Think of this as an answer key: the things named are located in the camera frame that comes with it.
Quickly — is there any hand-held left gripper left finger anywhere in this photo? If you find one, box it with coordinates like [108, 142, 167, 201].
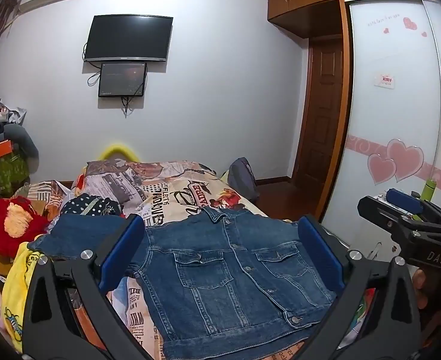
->
[22, 214, 157, 360]

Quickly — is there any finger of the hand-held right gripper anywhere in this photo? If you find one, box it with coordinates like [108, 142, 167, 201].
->
[385, 187, 431, 218]
[357, 194, 420, 241]

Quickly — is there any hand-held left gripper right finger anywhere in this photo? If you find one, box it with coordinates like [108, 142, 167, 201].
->
[295, 214, 422, 360]

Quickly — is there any blue denim jacket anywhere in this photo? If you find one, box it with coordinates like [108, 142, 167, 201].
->
[27, 206, 337, 360]

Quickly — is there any person's right hand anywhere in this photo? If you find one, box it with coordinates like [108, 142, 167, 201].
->
[411, 268, 433, 311]

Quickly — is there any green bottle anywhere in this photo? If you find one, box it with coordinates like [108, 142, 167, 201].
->
[419, 179, 438, 202]

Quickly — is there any dark polka dot cloth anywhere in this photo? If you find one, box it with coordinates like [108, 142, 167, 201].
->
[60, 193, 124, 218]

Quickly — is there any printed blanket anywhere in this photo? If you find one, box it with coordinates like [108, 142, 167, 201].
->
[3, 159, 375, 360]

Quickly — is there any printed pillow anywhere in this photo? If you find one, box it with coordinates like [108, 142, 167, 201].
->
[85, 158, 218, 190]

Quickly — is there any wooden wardrobe with white doors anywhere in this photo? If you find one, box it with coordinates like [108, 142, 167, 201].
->
[267, 0, 441, 257]

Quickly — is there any yellow round object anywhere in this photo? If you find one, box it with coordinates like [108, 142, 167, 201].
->
[98, 143, 141, 162]

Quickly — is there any red plush toy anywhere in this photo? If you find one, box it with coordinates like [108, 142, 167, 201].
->
[0, 196, 51, 259]

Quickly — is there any grey backpack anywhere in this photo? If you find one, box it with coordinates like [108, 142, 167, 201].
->
[227, 156, 260, 202]

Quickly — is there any brown wooden door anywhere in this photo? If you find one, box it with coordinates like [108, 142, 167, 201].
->
[291, 38, 346, 197]

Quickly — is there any yellow printed cloth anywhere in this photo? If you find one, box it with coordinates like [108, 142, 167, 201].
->
[1, 241, 48, 354]

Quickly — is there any green patterned cloth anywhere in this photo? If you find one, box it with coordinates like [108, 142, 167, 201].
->
[0, 153, 31, 196]

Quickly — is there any grey neck pillow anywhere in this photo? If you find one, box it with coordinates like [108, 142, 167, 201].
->
[2, 123, 40, 159]

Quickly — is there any small black wall monitor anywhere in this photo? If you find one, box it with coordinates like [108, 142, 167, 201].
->
[97, 62, 148, 98]

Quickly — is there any black wall television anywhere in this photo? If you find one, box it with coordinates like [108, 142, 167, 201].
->
[83, 14, 174, 63]

